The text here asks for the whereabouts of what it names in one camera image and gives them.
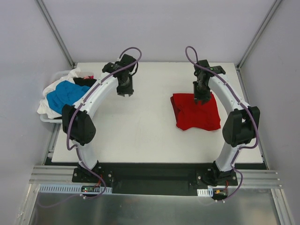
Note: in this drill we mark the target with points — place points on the bright red t shirt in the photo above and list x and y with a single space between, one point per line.
189 114

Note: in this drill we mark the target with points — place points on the left white cable duct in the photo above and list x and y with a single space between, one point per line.
74 189

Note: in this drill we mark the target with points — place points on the right white cable duct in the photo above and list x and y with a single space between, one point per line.
205 192

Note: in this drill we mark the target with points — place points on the blue t shirt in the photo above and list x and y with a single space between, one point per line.
63 96

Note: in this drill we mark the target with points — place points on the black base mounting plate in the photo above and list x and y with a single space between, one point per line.
180 188

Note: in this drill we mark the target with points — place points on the white cable duct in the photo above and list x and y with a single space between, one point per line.
205 192
74 189

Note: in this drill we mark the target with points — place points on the white plastic laundry basket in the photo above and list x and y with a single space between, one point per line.
58 120

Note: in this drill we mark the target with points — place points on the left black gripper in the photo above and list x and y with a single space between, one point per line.
125 90

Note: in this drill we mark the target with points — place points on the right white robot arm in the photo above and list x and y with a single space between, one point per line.
240 127

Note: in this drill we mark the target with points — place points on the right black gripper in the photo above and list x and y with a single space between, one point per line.
202 96

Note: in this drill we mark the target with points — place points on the white t shirt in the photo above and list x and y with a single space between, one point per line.
49 103

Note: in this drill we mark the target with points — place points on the aluminium frame rail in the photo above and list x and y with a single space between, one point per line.
112 176

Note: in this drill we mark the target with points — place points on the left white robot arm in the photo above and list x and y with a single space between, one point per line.
77 118

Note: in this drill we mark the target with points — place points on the black t shirt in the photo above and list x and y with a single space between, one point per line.
84 81

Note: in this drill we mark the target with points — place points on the pink garment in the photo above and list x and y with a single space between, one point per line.
89 78

